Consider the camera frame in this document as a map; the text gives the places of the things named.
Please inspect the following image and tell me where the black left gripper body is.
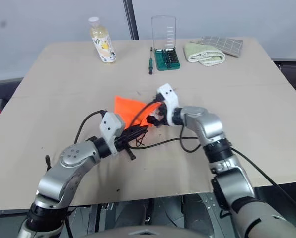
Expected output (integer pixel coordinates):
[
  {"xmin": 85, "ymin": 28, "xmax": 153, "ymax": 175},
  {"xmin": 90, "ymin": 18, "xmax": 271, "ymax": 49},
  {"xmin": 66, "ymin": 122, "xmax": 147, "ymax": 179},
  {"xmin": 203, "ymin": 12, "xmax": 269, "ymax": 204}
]
[{"xmin": 114, "ymin": 128, "xmax": 137, "ymax": 162}]

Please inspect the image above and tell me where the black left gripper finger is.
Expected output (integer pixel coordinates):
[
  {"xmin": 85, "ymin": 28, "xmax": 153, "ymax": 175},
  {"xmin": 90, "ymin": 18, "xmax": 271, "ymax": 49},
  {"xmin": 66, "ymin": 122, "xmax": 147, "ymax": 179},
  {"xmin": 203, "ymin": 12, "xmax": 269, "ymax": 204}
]
[
  {"xmin": 126, "ymin": 124, "xmax": 149, "ymax": 133},
  {"xmin": 129, "ymin": 130, "xmax": 149, "ymax": 141}
]

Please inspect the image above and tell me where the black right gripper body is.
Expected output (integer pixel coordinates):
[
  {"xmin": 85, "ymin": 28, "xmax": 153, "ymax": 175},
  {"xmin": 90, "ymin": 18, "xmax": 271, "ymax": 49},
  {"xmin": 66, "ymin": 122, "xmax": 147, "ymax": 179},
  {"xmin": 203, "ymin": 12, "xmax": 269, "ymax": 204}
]
[{"xmin": 160, "ymin": 104, "xmax": 170, "ymax": 127}]

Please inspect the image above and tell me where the orange fabric pouch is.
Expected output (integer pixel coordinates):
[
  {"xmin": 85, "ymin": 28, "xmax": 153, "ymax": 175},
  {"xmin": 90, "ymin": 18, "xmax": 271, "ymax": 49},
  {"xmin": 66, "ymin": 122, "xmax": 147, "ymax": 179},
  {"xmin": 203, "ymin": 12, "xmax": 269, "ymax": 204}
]
[{"xmin": 113, "ymin": 95, "xmax": 164, "ymax": 128}]

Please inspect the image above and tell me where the black green screwdriver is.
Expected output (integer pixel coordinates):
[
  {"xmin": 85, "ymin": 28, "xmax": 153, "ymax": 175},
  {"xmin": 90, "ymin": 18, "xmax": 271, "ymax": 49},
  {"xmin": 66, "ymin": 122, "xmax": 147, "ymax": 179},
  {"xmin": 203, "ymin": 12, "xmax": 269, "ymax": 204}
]
[{"xmin": 148, "ymin": 46, "xmax": 154, "ymax": 75}]

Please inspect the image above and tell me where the green bit set case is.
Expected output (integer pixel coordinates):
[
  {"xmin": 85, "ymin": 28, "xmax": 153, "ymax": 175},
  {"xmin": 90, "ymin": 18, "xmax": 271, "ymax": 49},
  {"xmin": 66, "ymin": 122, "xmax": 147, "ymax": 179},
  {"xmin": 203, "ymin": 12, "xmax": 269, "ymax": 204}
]
[{"xmin": 150, "ymin": 15, "xmax": 181, "ymax": 71}]

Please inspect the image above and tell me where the folded green towel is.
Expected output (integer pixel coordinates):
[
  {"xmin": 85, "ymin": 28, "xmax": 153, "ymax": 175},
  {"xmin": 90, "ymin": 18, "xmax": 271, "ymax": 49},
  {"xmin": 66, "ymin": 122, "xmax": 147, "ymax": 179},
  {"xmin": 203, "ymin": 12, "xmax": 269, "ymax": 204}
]
[{"xmin": 183, "ymin": 42, "xmax": 226, "ymax": 67}]

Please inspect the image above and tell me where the yellow drink bottle white cap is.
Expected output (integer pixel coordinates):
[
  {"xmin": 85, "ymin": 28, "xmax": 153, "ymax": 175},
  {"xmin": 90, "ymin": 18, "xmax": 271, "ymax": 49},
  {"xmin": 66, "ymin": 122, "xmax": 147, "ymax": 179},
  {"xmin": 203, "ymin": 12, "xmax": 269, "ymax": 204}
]
[{"xmin": 88, "ymin": 16, "xmax": 118, "ymax": 64}]

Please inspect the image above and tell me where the grey checked cloth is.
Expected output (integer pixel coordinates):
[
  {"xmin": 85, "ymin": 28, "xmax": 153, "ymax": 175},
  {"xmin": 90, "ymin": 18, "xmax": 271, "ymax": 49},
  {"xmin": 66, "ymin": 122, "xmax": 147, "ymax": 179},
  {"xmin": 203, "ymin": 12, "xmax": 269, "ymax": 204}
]
[{"xmin": 190, "ymin": 35, "xmax": 245, "ymax": 59}]

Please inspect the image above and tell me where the black metal pole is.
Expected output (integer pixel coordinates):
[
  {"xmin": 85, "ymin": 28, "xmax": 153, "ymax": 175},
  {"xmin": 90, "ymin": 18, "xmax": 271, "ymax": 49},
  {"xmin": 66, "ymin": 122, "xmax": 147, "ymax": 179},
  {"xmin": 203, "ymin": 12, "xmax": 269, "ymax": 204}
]
[{"xmin": 122, "ymin": 0, "xmax": 140, "ymax": 41}]

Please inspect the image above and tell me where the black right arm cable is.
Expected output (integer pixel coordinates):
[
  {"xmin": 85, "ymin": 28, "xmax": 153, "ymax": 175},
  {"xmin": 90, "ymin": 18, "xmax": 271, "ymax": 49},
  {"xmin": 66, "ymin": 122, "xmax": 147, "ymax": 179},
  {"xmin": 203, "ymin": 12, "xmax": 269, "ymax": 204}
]
[{"xmin": 129, "ymin": 98, "xmax": 288, "ymax": 189}]

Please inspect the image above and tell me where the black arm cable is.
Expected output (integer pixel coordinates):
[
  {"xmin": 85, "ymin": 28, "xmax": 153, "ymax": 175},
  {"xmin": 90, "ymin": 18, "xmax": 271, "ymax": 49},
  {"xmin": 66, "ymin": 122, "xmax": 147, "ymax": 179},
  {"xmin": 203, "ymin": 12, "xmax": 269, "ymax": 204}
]
[
  {"xmin": 74, "ymin": 109, "xmax": 107, "ymax": 145},
  {"xmin": 129, "ymin": 98, "xmax": 288, "ymax": 189}
]

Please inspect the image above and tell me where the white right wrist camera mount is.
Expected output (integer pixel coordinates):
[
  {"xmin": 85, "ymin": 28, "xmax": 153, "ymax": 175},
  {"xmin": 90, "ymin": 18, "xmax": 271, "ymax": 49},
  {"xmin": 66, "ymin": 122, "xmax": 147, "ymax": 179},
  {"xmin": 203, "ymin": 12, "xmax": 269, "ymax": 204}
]
[{"xmin": 155, "ymin": 83, "xmax": 181, "ymax": 127}]

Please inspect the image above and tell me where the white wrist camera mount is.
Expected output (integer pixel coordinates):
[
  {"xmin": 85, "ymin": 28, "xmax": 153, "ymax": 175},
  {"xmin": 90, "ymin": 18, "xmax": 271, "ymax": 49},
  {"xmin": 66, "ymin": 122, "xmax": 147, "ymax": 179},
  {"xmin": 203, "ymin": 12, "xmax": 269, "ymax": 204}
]
[
  {"xmin": 99, "ymin": 112, "xmax": 126, "ymax": 156},
  {"xmin": 155, "ymin": 83, "xmax": 181, "ymax": 127}
]

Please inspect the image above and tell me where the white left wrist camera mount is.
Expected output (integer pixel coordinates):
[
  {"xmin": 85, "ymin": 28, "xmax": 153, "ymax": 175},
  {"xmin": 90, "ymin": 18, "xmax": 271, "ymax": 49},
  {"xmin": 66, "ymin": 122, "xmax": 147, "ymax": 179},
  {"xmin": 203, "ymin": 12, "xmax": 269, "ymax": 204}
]
[{"xmin": 99, "ymin": 112, "xmax": 126, "ymax": 156}]

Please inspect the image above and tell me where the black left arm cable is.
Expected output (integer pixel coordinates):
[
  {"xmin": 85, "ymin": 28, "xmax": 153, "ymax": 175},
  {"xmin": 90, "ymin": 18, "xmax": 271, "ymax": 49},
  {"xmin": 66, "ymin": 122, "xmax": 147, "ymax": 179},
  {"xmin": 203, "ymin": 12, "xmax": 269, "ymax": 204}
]
[{"xmin": 74, "ymin": 109, "xmax": 107, "ymax": 145}]

